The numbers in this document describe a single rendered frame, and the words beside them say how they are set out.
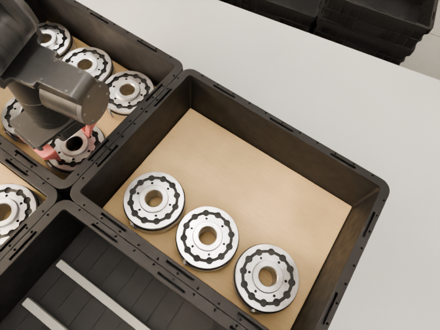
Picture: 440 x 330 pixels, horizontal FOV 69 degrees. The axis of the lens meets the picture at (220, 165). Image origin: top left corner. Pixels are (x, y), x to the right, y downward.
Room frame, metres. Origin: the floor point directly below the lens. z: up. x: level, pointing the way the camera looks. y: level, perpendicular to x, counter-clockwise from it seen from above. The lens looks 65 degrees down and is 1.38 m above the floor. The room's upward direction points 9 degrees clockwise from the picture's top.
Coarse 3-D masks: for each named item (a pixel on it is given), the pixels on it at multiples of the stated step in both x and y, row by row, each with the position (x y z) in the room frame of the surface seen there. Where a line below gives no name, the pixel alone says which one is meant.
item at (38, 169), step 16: (64, 0) 0.50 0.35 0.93; (96, 16) 0.48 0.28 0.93; (128, 32) 0.45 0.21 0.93; (144, 48) 0.42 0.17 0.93; (176, 64) 0.39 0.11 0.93; (0, 144) 0.19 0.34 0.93; (32, 160) 0.17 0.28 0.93; (48, 176) 0.15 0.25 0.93; (80, 176) 0.15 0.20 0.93; (64, 192) 0.13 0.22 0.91
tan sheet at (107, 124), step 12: (72, 36) 0.51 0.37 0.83; (0, 96) 0.33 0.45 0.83; (12, 96) 0.33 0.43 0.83; (0, 108) 0.30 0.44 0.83; (0, 120) 0.27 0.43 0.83; (108, 120) 0.31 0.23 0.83; (0, 132) 0.25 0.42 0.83; (108, 132) 0.29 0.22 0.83; (24, 144) 0.23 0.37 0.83; (36, 156) 0.21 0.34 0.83; (48, 168) 0.19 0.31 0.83
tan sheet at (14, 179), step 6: (0, 168) 0.18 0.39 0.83; (6, 168) 0.18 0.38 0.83; (0, 174) 0.17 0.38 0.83; (6, 174) 0.17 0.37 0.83; (12, 174) 0.17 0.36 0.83; (0, 180) 0.16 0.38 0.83; (6, 180) 0.16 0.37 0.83; (12, 180) 0.16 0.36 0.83; (18, 180) 0.16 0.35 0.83; (30, 186) 0.16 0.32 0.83; (36, 192) 0.15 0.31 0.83; (42, 198) 0.14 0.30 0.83; (6, 216) 0.10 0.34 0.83
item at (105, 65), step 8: (80, 48) 0.45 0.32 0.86; (88, 48) 0.45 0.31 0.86; (96, 48) 0.46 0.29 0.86; (72, 56) 0.43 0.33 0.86; (96, 56) 0.44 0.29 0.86; (104, 56) 0.44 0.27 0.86; (72, 64) 0.41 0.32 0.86; (104, 64) 0.42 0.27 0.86; (96, 72) 0.40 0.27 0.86; (104, 72) 0.40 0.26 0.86; (104, 80) 0.39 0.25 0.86
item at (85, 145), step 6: (78, 132) 0.26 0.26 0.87; (72, 138) 0.25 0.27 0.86; (84, 138) 0.25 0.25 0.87; (60, 144) 0.23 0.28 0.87; (66, 144) 0.23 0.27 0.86; (84, 144) 0.24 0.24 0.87; (66, 150) 0.22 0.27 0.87; (78, 150) 0.22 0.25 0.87; (84, 150) 0.23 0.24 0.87; (72, 156) 0.21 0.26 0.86
